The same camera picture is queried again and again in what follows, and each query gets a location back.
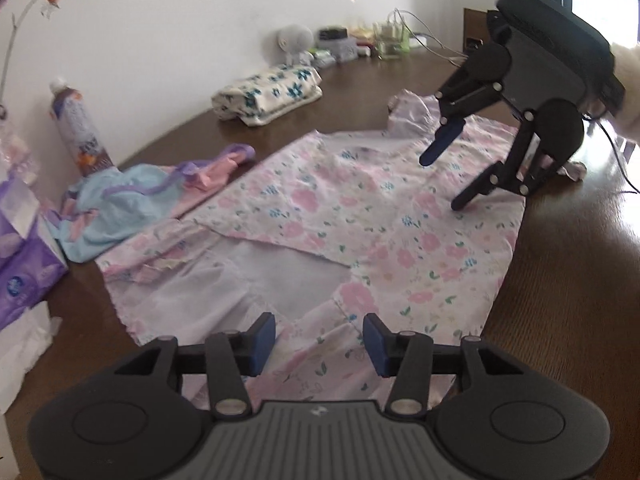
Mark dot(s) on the white robot figure speaker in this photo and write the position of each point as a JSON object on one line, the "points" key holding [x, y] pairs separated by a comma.
{"points": [[295, 41]]}

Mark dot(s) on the pink floral child dress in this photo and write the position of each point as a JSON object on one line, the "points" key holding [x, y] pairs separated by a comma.
{"points": [[327, 230]]}

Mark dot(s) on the lower purple tissue pack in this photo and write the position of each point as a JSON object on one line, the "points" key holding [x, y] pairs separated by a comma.
{"points": [[30, 273]]}

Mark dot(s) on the purple textured vase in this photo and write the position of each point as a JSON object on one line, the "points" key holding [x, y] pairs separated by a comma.
{"points": [[16, 156]]}

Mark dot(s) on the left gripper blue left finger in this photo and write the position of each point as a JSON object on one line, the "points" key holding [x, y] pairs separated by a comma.
{"points": [[231, 356]]}

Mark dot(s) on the oolong tea bottle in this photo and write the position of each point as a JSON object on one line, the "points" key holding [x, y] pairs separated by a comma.
{"points": [[77, 130]]}

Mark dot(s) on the blue pink purple garment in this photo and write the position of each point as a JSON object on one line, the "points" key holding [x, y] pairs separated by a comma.
{"points": [[102, 210]]}

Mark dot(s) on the upper purple tissue pack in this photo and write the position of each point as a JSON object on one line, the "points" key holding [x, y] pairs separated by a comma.
{"points": [[18, 210]]}

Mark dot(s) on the crumpled white tissue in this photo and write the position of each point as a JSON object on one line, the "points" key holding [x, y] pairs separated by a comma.
{"points": [[22, 344]]}

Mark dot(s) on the grey printed tin box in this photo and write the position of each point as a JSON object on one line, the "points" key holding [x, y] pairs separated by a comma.
{"points": [[343, 50]]}

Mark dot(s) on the white power adapter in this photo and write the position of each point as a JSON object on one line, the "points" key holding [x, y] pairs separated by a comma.
{"points": [[418, 42]]}

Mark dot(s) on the right hand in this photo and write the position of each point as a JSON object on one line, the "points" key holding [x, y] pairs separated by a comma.
{"points": [[626, 69]]}

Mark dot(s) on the green spray bottle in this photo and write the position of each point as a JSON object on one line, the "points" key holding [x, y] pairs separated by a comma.
{"points": [[404, 37]]}

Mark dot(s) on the purple tissue pack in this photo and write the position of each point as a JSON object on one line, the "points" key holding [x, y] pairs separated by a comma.
{"points": [[30, 273], [18, 210]]}

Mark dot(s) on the folded cream blue-flower cloth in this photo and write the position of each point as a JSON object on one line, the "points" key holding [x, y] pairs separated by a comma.
{"points": [[261, 98]]}

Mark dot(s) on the clear drinking glass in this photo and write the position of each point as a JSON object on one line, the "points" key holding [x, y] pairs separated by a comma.
{"points": [[388, 38]]}

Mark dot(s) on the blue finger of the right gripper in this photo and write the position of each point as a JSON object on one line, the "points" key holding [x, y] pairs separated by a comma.
{"points": [[475, 85], [503, 175]]}

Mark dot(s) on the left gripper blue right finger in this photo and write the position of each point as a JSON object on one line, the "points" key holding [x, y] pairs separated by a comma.
{"points": [[407, 357]]}

